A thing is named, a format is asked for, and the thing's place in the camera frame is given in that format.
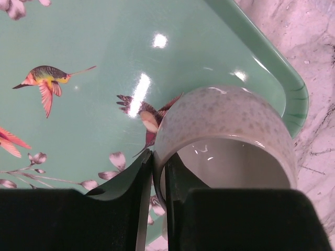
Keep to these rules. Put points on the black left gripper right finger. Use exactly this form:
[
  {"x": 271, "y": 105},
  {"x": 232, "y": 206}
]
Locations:
[{"x": 202, "y": 218}]

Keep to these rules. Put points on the grey white mug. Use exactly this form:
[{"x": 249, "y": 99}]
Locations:
[{"x": 228, "y": 137}]

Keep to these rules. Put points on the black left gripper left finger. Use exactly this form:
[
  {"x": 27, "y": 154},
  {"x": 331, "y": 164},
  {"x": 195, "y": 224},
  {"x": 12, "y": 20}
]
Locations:
[{"x": 112, "y": 216}]

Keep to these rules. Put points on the green floral tray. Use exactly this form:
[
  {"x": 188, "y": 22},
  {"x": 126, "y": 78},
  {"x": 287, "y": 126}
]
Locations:
[{"x": 63, "y": 63}]

